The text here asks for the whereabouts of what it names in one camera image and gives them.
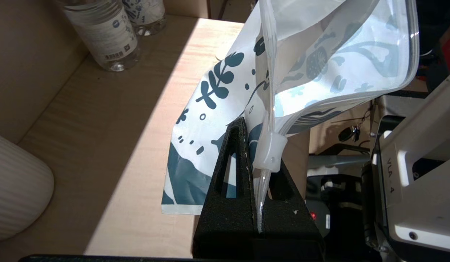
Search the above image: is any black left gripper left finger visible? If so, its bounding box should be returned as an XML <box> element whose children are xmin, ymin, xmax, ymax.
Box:
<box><xmin>192</xmin><ymin>116</ymin><xmax>256</xmax><ymax>259</ymax></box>

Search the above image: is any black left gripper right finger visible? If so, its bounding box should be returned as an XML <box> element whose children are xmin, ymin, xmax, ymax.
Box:
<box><xmin>263</xmin><ymin>162</ymin><xmax>324</xmax><ymax>259</ymax></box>

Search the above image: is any horse print plastic pouch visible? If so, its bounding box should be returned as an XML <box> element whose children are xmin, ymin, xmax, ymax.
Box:
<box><xmin>161</xmin><ymin>0</ymin><xmax>420</xmax><ymax>233</ymax></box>

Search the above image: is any grey black robot base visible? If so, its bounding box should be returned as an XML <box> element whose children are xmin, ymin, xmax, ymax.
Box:
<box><xmin>305</xmin><ymin>69</ymin><xmax>450</xmax><ymax>262</ymax></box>

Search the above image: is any black key bunch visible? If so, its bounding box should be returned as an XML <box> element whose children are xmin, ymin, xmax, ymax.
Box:
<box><xmin>338</xmin><ymin>109</ymin><xmax>373</xmax><ymax>143</ymax></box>

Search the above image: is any white ribbed ceramic mug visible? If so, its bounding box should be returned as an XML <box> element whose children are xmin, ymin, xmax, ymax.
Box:
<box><xmin>0</xmin><ymin>131</ymin><xmax>55</xmax><ymax>242</ymax></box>

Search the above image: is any clear water bottle black cap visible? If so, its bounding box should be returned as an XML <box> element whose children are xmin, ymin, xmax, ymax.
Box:
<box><xmin>60</xmin><ymin>0</ymin><xmax>141</xmax><ymax>72</ymax></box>
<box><xmin>121</xmin><ymin>0</ymin><xmax>166</xmax><ymax>36</ymax></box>

